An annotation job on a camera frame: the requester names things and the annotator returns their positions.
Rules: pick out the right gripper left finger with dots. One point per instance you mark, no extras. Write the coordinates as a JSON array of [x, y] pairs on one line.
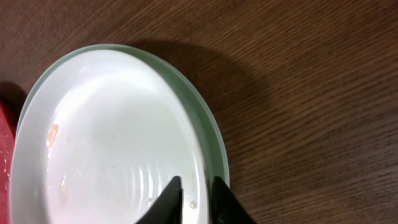
[[167, 208]]

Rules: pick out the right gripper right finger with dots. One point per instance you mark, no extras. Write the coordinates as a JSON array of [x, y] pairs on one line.
[[225, 208]]

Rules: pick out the white plate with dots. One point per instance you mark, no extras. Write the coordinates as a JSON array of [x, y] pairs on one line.
[[109, 140]]

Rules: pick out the light blue plate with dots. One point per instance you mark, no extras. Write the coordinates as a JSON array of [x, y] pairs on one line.
[[199, 109]]

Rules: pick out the red plastic tray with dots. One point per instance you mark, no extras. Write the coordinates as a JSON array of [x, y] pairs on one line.
[[7, 141]]

